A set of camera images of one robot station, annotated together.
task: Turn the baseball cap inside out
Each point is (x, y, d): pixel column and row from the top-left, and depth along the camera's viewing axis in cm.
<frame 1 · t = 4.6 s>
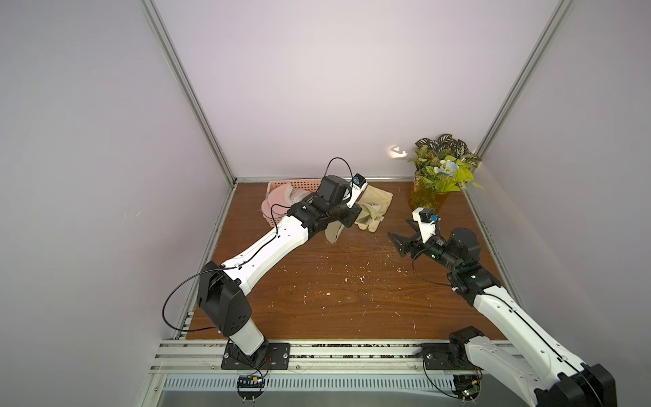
left hand: (360, 203, 77), fingers closed
right hand: (401, 222, 73), fingers open
beige baseball cap: (333, 231, 80), point 20 cm above the table
pink baseball cap: (281, 198, 103), point 10 cm above the table
pink perforated plastic basket: (294, 184, 113), point 7 cm above the table
cream work glove: (375, 203, 116), on the table
potted plant in yellow vase: (442, 167, 94), point 24 cm above the table

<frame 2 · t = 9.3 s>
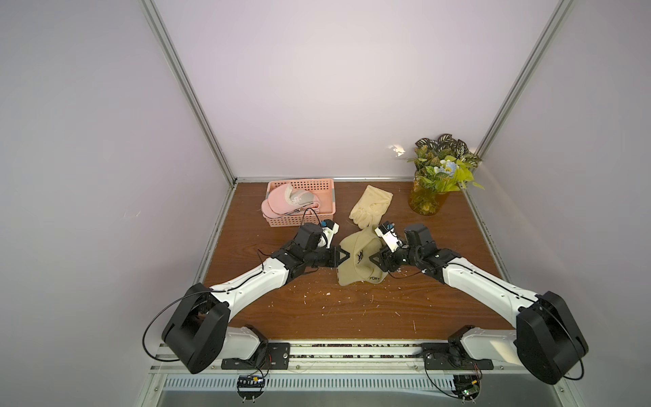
left hand: (352, 256, 80), fingers closed
right hand: (377, 248, 83), fingers open
beige baseball cap: (358, 267, 86), point 8 cm above the table
the other named things where they were.

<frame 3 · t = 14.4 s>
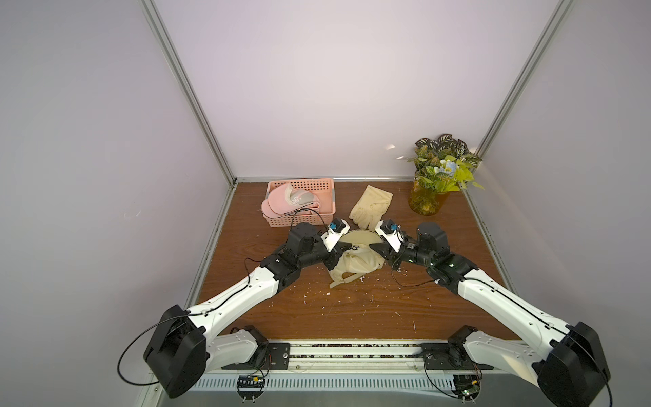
left hand: (350, 243, 75), fingers closed
right hand: (373, 238, 75), fingers closed
beige baseball cap: (361, 259, 87), point 8 cm above the table
the other named things where they were.

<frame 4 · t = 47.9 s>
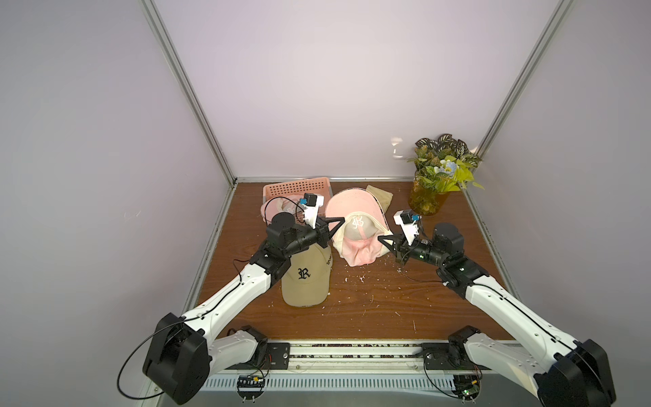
left hand: (344, 220, 70), fingers closed
right hand: (381, 233, 73), fingers closed
beige baseball cap: (306, 281, 86), point 4 cm above the table
pink baseball cap: (364, 221, 75), point 27 cm above the table
the other named things where they were.

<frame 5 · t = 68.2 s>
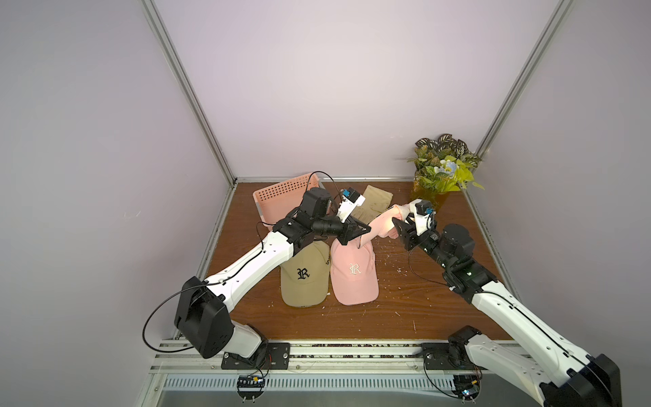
left hand: (371, 230, 70), fingers closed
right hand: (401, 212, 72), fingers open
pink baseball cap: (353, 272, 85), point 7 cm above the table
pink perforated plastic basket: (275, 200, 114), on the table
the other named things where they were.

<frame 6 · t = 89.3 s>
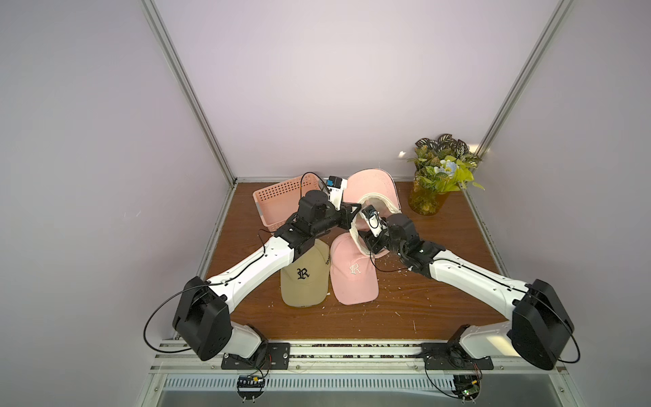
left hand: (364, 206, 73), fingers closed
right hand: (365, 221, 81), fingers open
